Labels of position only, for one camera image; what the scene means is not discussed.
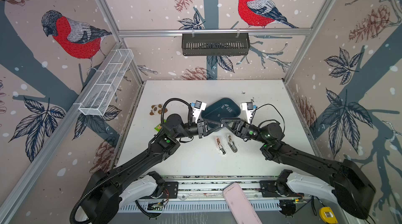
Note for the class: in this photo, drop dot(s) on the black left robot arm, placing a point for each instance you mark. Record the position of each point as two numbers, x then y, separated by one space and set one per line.
102 197

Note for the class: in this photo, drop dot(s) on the green snack packet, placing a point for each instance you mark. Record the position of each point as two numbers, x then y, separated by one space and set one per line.
158 127

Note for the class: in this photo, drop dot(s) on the pink flat case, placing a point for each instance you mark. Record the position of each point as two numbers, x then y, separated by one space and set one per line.
239 205

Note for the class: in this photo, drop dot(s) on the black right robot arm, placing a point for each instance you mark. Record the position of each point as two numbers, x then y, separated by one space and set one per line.
340 182

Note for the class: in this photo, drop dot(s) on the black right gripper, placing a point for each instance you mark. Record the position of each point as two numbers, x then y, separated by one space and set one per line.
239 129

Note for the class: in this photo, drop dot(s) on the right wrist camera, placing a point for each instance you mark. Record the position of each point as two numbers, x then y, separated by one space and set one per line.
250 109

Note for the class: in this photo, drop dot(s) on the white wire basket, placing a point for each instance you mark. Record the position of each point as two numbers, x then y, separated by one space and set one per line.
102 92

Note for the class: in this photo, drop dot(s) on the black wire basket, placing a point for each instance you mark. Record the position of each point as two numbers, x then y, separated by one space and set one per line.
215 44

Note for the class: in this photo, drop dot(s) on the horizontal aluminium bar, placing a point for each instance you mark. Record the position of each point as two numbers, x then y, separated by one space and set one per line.
163 33

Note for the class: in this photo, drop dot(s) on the yellow tape measure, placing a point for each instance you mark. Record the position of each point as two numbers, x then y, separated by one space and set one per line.
327 215

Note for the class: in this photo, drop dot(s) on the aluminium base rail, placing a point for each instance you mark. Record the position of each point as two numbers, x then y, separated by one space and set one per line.
206 194

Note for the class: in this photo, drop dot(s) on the teal plastic tray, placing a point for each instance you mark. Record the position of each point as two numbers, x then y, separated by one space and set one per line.
216 113

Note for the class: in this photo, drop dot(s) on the staples strip in tray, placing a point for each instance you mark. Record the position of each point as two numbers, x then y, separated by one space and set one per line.
228 108

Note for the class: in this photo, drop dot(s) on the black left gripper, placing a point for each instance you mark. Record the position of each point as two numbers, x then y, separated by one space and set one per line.
202 128

